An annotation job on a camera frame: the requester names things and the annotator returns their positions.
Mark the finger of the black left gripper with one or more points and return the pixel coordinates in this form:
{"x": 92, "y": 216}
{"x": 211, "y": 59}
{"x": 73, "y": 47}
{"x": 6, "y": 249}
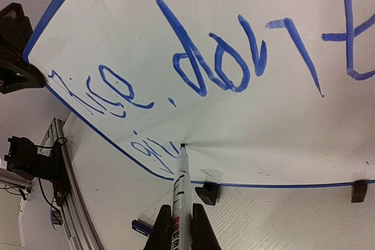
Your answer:
{"x": 16, "y": 30}
{"x": 20, "y": 75}

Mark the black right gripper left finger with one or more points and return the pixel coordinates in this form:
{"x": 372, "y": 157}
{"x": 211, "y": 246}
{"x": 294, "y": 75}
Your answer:
{"x": 161, "y": 235}

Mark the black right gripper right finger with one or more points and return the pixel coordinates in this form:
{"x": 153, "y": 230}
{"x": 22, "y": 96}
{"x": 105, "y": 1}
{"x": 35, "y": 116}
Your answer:
{"x": 203, "y": 236}

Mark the white blue marker pen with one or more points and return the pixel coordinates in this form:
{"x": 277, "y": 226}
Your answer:
{"x": 182, "y": 203}

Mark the blue marker cap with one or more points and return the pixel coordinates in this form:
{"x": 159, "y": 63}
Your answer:
{"x": 141, "y": 227}

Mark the blue framed whiteboard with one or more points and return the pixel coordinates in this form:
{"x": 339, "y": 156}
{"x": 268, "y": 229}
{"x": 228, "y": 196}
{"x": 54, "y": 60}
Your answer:
{"x": 262, "y": 92}

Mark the wire whiteboard stand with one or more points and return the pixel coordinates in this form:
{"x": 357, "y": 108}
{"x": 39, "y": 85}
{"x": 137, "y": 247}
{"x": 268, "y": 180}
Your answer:
{"x": 209, "y": 192}

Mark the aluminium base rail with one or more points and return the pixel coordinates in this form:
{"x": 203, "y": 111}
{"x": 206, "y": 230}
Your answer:
{"x": 77, "y": 224}

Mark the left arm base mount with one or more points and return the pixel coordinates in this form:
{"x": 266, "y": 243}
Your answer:
{"x": 31, "y": 161}

